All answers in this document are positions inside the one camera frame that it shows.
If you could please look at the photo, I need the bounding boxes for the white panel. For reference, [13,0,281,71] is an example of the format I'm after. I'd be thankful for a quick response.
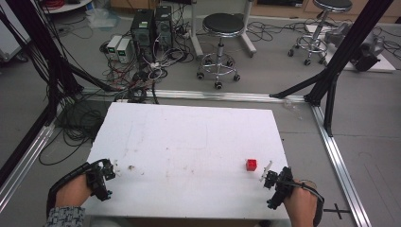
[0,0,31,63]

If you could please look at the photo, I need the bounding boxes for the clear plastic scrap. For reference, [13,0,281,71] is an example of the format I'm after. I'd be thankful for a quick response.
[282,99,305,121]

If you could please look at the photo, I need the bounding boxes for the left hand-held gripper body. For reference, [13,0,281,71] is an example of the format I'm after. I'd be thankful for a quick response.
[84,158,116,202]

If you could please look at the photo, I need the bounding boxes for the black tape cross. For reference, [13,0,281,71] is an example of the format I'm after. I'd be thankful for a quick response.
[323,202,351,221]

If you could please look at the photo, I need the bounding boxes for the black computer tower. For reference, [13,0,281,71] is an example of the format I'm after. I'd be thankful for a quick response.
[130,9,156,62]
[153,5,175,52]

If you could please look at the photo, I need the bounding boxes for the black frame post with braces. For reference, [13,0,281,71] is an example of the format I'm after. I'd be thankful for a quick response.
[270,0,395,138]

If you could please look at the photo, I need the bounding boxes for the loose black floor cables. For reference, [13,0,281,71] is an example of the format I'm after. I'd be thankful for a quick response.
[245,17,401,61]

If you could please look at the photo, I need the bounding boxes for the grey machine on board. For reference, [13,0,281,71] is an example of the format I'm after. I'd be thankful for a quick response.
[323,22,386,73]

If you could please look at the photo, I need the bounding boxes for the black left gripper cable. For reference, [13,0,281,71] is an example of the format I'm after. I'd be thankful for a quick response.
[45,158,107,218]

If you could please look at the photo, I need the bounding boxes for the person's right hand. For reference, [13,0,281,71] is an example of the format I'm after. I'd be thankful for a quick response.
[283,179,320,227]

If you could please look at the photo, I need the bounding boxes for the black floor beam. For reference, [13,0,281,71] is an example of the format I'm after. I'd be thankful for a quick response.
[0,106,52,187]

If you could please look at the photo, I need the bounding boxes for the mixed cable tangle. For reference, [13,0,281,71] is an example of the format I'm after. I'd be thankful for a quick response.
[99,12,194,105]

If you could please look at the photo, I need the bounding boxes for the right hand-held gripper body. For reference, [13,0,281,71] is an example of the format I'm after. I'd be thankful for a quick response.
[263,166,297,211]

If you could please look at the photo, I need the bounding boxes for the white metal stand legs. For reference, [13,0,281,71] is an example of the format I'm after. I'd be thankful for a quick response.
[188,0,258,61]

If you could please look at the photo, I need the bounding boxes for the aluminium floor rail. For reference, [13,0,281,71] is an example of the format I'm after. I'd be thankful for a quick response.
[80,87,307,104]
[309,103,374,227]
[0,122,57,213]

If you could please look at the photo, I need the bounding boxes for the person's left hand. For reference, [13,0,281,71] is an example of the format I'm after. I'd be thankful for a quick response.
[55,174,95,209]

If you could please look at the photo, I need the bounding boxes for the black round stool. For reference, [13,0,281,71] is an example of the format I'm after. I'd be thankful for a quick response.
[287,0,354,67]
[196,12,247,91]

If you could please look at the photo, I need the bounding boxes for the white floor board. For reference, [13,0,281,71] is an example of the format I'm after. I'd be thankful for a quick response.
[304,24,397,74]

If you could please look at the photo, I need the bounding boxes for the round white table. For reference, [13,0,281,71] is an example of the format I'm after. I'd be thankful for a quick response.
[40,0,94,15]

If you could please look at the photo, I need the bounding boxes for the black frame post with cables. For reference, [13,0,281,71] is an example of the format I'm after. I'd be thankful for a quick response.
[0,0,127,127]

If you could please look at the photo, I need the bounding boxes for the black cable tangle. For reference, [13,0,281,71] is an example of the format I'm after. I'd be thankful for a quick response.
[38,94,109,167]

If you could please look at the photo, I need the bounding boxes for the white power supply box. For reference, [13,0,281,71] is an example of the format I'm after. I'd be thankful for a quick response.
[115,38,133,64]
[106,34,124,60]

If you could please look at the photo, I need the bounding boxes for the clear plastic bag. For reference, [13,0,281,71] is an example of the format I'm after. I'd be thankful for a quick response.
[84,7,121,30]

